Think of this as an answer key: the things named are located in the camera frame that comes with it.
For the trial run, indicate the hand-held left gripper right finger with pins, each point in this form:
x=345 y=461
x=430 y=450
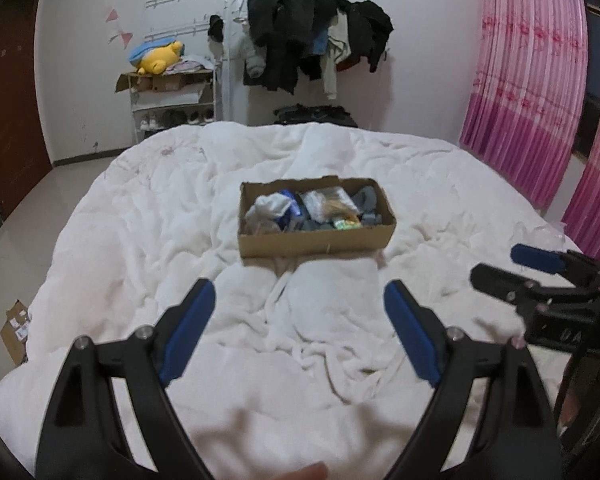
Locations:
x=412 y=335

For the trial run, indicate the person's left hand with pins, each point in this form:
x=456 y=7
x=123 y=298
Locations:
x=302 y=472

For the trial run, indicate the black hat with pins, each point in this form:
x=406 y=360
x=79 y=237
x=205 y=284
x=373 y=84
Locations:
x=216 y=27

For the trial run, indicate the white hanging garment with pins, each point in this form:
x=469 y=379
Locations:
x=240 y=60

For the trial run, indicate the cardboard box with flaps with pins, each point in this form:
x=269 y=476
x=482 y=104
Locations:
x=170 y=82

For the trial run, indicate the folded pink clothes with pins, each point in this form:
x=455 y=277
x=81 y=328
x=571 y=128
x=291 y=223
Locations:
x=190 y=66

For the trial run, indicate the black bag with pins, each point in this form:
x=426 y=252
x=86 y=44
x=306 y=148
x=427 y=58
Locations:
x=315 y=114

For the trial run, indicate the white sock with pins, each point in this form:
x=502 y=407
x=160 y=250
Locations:
x=270 y=207

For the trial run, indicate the tan bristle brush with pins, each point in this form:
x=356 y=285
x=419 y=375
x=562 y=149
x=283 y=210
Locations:
x=341 y=202

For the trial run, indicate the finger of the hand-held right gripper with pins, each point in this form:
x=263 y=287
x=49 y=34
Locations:
x=537 y=257
x=500 y=282

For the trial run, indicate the pile of dark hanging clothes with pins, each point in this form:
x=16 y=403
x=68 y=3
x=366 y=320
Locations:
x=290 y=35

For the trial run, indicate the dark grey dotted sock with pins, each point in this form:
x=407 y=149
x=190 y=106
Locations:
x=372 y=219

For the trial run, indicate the cartoon print tissue pack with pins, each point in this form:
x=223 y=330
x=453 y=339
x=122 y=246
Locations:
x=347 y=223

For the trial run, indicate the dark shoes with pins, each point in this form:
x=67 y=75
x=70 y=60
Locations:
x=180 y=118

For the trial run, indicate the bag of cotton swabs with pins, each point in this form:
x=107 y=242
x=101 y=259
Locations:
x=316 y=203

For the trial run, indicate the yellow plush toy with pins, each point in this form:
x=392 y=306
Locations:
x=160 y=57

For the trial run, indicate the white fluffy blanket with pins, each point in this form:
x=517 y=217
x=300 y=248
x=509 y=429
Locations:
x=180 y=220

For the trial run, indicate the labelled cardboard box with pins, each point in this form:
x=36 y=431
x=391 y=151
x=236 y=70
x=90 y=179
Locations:
x=16 y=332

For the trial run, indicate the white shoes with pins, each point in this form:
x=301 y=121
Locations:
x=150 y=123

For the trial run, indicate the crumpled clear plastic bag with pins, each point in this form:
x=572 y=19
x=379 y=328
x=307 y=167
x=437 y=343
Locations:
x=545 y=237

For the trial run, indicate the dark window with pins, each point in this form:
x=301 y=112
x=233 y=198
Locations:
x=591 y=110

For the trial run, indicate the white shoe rack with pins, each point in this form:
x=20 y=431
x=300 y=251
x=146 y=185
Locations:
x=175 y=102

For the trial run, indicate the brown wooden door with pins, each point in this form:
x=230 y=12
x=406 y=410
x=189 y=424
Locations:
x=10 y=110

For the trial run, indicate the blue packet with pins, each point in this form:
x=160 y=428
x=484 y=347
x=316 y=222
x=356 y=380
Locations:
x=290 y=212

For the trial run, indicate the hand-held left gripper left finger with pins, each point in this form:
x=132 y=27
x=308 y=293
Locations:
x=187 y=332

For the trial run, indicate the pink flag bunting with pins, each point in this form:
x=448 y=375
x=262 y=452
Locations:
x=120 y=35

